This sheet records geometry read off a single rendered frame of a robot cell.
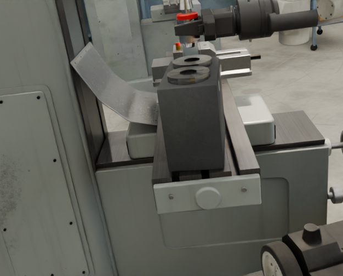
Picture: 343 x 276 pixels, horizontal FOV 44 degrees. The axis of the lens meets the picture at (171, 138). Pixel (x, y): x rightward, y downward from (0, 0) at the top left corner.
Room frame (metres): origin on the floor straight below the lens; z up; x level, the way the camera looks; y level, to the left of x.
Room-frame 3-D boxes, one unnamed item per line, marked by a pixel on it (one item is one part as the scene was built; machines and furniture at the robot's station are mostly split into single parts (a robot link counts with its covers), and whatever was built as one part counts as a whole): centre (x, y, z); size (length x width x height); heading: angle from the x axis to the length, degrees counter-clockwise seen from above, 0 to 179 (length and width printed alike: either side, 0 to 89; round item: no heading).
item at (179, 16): (0.95, -0.07, 1.25); 0.05 x 0.05 x 0.01
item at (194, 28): (0.92, -0.07, 1.23); 0.06 x 0.02 x 0.03; 86
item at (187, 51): (1.50, -0.11, 1.06); 0.06 x 0.05 x 0.06; 176
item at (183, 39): (0.95, -0.07, 1.22); 0.05 x 0.05 x 0.05
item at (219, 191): (1.37, -0.10, 0.91); 1.24 x 0.23 x 0.08; 176
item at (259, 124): (1.41, -0.10, 0.81); 0.50 x 0.35 x 0.12; 86
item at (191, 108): (0.90, -0.06, 1.05); 0.22 x 0.12 x 0.20; 170
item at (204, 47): (1.50, -0.17, 1.04); 0.12 x 0.06 x 0.04; 176
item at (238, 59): (1.50, -0.14, 1.01); 0.35 x 0.15 x 0.11; 86
